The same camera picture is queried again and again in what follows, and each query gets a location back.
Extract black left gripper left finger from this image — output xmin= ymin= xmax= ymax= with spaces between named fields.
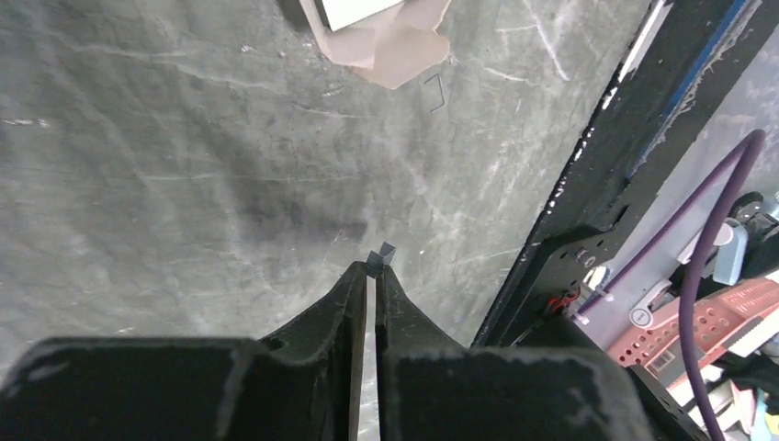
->
xmin=1 ymin=262 xmax=367 ymax=440

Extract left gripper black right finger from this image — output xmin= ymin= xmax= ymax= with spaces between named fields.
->
xmin=375 ymin=267 xmax=653 ymax=440

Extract small metal staple strip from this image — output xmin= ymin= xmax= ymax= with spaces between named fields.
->
xmin=366 ymin=242 xmax=396 ymax=278

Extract white staple box tray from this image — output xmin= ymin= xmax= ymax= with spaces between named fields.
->
xmin=299 ymin=1 xmax=450 ymax=90

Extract pink plastic basket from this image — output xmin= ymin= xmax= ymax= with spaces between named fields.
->
xmin=607 ymin=276 xmax=778 ymax=386

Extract single loose staple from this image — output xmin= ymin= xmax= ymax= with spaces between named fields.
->
xmin=422 ymin=73 xmax=446 ymax=113

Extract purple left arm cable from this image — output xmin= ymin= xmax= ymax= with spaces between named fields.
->
xmin=574 ymin=129 xmax=768 ymax=441

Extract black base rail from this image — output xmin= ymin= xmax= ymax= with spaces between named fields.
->
xmin=474 ymin=1 xmax=778 ymax=440

